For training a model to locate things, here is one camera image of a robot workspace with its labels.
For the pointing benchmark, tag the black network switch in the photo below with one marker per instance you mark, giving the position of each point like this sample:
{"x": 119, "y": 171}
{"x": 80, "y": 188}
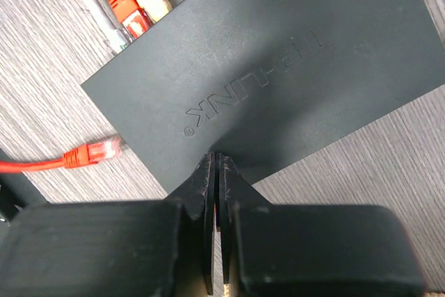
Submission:
{"x": 266, "y": 82}

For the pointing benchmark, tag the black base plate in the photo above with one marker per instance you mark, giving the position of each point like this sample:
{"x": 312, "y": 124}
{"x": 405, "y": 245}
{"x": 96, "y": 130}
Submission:
{"x": 18, "y": 194}

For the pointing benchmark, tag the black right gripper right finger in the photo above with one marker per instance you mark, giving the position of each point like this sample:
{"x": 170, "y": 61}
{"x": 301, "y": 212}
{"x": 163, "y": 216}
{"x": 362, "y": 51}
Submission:
{"x": 310, "y": 249}

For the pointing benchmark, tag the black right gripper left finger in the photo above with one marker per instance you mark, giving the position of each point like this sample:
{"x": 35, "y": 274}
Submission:
{"x": 137, "y": 248}

